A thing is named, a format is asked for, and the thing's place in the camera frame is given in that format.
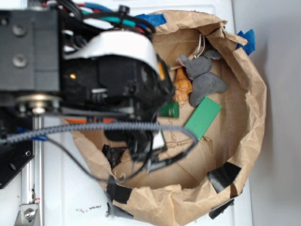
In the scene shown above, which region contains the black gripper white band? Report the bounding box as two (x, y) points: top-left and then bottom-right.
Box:
(60, 31), (176, 165)

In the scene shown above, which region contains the blue tape top piece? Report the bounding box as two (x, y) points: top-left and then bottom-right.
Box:
(135, 14), (167, 27)

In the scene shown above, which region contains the orange toy carrot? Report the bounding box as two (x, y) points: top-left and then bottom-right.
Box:
(64, 101), (180, 124)

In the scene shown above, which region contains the metal corner bracket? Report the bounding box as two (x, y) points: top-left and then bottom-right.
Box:
(14, 203), (40, 226)

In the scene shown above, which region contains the brown paper bag bin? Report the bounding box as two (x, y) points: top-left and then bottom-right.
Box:
(70, 9), (268, 226)

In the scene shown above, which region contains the grey braided cable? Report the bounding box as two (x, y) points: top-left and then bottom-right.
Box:
(0, 121), (200, 163)

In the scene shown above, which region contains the grey plush elephant toy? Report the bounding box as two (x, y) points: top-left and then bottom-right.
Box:
(178, 49), (228, 107)

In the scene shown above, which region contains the green rectangular block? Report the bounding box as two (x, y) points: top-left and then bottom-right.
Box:
(184, 97), (222, 140)

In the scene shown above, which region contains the aluminium rail frame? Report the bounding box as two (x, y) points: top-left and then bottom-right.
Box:
(20, 0), (45, 226)

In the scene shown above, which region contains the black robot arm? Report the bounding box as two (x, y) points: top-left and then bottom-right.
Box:
(0, 0), (174, 164)

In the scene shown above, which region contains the brown spiral seashell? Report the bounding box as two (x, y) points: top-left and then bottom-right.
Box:
(173, 67), (192, 107)

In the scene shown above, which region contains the blue tape piece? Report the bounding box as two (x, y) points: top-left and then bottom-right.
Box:
(236, 29), (256, 56)
(135, 14), (167, 27)

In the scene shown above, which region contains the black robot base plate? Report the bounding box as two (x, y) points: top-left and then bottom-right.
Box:
(0, 107), (35, 190)

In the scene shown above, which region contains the blue tape right piece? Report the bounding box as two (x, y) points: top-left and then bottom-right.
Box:
(236, 29), (256, 56)

